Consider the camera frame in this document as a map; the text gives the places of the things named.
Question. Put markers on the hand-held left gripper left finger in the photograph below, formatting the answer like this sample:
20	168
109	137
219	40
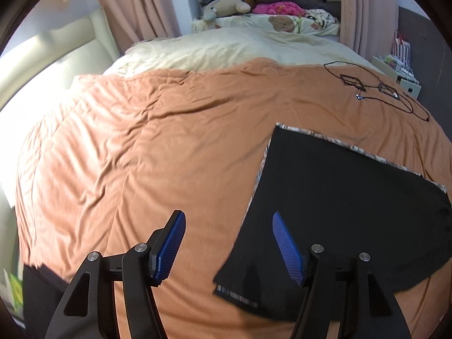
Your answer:
168	250

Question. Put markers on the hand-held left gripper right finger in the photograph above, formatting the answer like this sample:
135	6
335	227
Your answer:
287	245

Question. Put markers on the black pants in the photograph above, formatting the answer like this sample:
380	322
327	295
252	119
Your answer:
335	190

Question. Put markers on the orange blanket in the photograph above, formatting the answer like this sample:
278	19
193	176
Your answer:
141	148

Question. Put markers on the dark cloth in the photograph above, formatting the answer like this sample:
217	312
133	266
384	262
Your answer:
42	282

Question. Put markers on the green book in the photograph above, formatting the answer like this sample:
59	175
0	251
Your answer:
16	287

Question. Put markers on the cream duvet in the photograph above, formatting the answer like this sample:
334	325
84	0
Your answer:
212	49

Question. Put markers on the bear print pillow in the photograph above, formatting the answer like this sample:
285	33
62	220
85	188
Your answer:
254	23

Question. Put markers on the striped paper bag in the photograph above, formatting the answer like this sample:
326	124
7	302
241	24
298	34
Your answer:
402	47

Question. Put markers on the white padded headboard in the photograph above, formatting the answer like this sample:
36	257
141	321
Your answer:
53	53

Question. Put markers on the pink plush toy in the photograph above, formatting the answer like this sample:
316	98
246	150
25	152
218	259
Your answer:
279	8

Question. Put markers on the beige plush toy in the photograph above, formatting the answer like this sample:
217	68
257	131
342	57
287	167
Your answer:
226	7

